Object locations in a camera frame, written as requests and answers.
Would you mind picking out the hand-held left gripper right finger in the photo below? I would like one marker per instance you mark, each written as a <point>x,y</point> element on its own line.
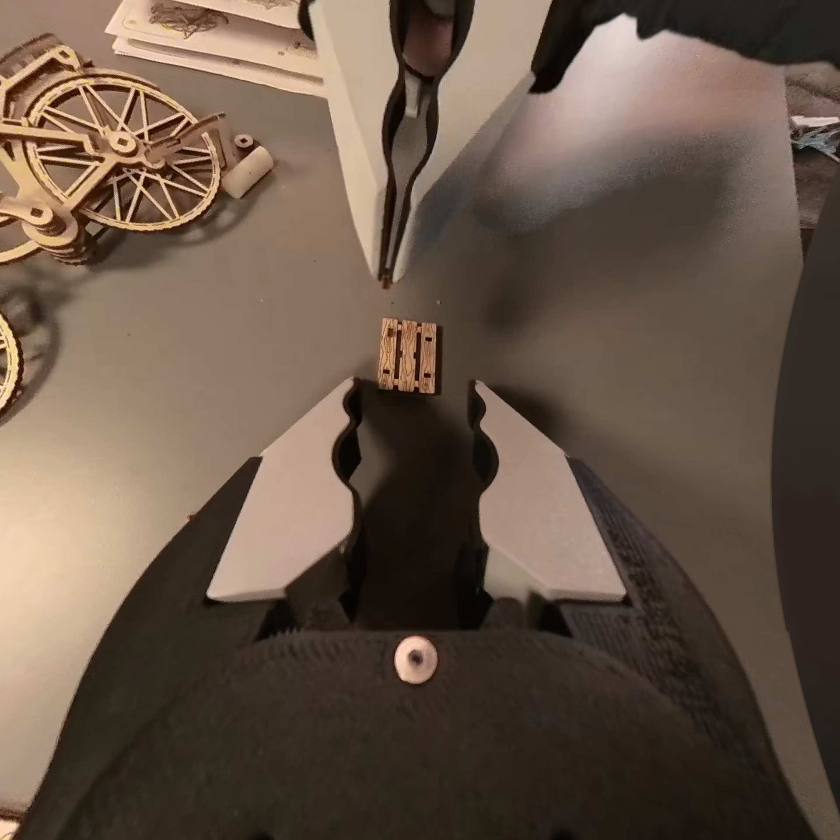
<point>551,518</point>

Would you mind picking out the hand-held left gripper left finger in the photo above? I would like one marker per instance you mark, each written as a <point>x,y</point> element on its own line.
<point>289,505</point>

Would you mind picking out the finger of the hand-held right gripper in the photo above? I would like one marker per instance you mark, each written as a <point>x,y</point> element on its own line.
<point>354,98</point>
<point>485,79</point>

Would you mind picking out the small slatted wooden plate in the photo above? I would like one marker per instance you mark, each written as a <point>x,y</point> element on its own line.
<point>408,354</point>

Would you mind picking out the person's right forearm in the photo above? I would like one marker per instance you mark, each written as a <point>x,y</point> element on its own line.
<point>735,26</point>

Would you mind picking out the wooden bicycle model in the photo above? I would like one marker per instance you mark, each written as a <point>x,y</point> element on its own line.
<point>121,144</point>

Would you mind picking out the small white wax cylinder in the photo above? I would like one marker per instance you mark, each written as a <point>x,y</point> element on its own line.
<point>249,172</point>

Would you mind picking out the flat instruction sheets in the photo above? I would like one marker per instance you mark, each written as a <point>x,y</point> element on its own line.
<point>216,59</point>

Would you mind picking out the white blue crumpled scrap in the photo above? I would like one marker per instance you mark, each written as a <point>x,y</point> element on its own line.
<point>810,134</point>

